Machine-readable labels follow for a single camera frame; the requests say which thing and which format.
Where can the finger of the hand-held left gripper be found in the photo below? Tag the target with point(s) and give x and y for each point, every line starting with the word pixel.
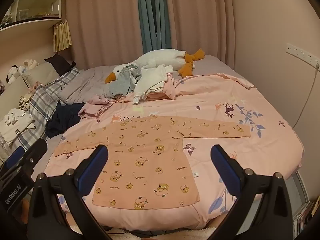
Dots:
pixel 15 157
pixel 37 150

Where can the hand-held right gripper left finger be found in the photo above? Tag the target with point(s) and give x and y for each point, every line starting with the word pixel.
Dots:
pixel 93 170

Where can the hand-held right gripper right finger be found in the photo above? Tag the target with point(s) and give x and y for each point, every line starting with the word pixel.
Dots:
pixel 225 170

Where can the peach cartoon print shirt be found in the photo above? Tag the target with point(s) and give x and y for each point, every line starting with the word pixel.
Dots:
pixel 150 160

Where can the folded white garment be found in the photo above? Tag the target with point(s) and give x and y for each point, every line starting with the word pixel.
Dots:
pixel 16 130

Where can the white socks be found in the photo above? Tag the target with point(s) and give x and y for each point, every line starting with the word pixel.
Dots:
pixel 10 116

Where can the navy garment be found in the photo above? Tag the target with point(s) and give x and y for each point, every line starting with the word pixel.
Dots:
pixel 65 117

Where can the cartoon face pillow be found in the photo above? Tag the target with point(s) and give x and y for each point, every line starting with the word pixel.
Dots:
pixel 25 101

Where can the plaid pillow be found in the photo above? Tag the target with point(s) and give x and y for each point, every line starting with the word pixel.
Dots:
pixel 47 97

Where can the pink garment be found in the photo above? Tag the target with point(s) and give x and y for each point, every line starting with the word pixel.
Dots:
pixel 168 90
pixel 92 108

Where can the pink animal print blanket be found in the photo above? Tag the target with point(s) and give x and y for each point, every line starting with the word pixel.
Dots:
pixel 212 110

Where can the beige cushion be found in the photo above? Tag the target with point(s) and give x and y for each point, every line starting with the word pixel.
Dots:
pixel 11 92
pixel 40 73

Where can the black and white dog plush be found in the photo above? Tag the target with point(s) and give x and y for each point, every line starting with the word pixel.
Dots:
pixel 11 73

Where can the grey bed base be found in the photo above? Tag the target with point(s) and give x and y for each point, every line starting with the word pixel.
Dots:
pixel 303 187

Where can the dark brown cushion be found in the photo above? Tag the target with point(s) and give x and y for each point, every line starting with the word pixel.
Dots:
pixel 58 63

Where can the grey garment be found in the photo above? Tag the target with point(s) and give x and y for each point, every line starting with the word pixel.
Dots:
pixel 122 85

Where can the stack of books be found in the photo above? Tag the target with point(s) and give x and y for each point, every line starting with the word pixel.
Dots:
pixel 303 217

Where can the white goose plush toy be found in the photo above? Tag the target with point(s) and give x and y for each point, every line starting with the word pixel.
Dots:
pixel 160 57

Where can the white power strip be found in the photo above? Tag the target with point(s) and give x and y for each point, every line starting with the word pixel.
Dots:
pixel 300 52

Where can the pink curtain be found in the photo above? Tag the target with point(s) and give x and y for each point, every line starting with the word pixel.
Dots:
pixel 200 17
pixel 105 17

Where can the teal curtain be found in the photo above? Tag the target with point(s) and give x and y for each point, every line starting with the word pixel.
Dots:
pixel 147 17

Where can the white curved wall shelf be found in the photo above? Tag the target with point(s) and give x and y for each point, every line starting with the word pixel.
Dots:
pixel 30 22

